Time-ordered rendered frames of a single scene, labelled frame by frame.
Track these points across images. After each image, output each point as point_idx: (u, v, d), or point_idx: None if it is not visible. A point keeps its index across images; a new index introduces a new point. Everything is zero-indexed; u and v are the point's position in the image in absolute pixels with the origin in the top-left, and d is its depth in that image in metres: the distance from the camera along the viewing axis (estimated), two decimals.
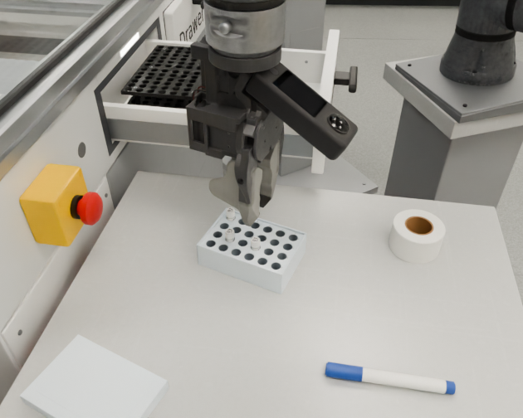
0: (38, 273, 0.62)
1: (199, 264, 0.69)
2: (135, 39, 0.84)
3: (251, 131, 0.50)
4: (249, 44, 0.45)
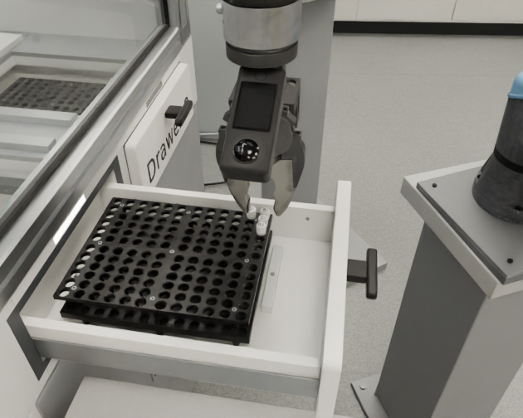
0: None
1: None
2: (80, 206, 0.63)
3: (226, 114, 0.53)
4: (225, 31, 0.48)
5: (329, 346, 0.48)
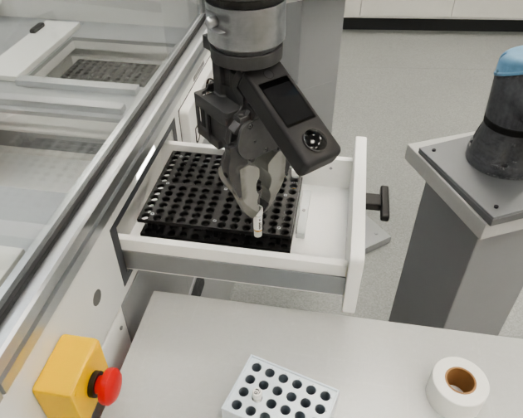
0: None
1: None
2: (151, 153, 0.79)
3: (235, 128, 0.51)
4: (232, 41, 0.46)
5: (355, 246, 0.64)
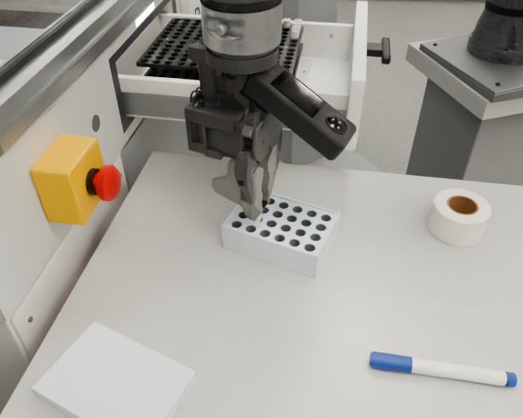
0: (50, 255, 0.57)
1: (223, 247, 0.64)
2: (151, 9, 0.79)
3: (250, 132, 0.50)
4: (246, 46, 0.45)
5: (356, 70, 0.64)
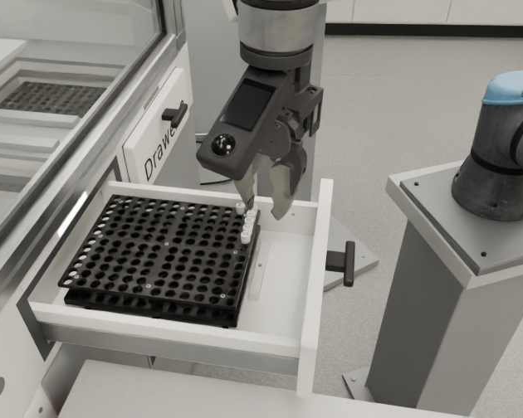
0: None
1: None
2: (81, 201, 0.68)
3: None
4: (237, 26, 0.48)
5: (307, 327, 0.54)
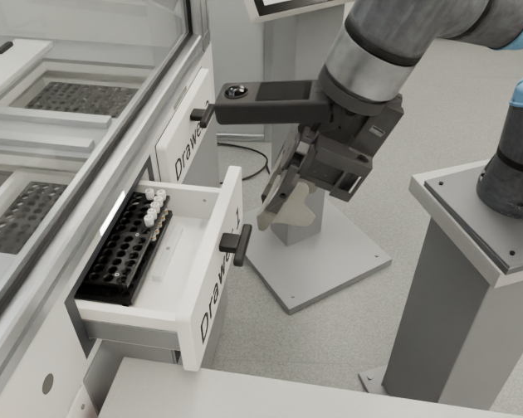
0: None
1: None
2: (120, 201, 0.69)
3: None
4: None
5: (184, 302, 0.57)
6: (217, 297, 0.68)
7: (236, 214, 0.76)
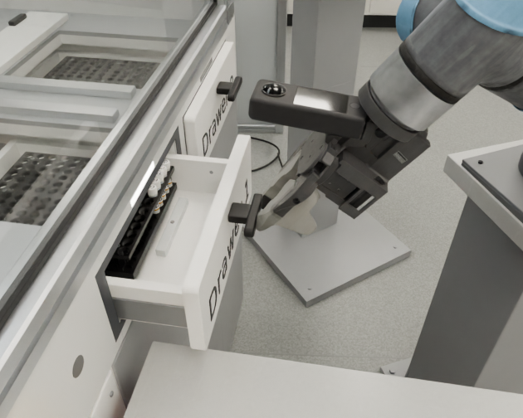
0: None
1: None
2: (150, 172, 0.64)
3: None
4: None
5: (192, 271, 0.52)
6: (225, 272, 0.63)
7: (245, 186, 0.72)
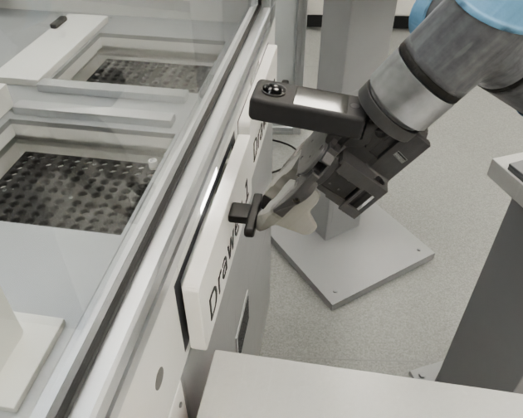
0: None
1: None
2: (214, 178, 0.63)
3: None
4: None
5: (192, 271, 0.52)
6: (225, 272, 0.63)
7: (245, 186, 0.71)
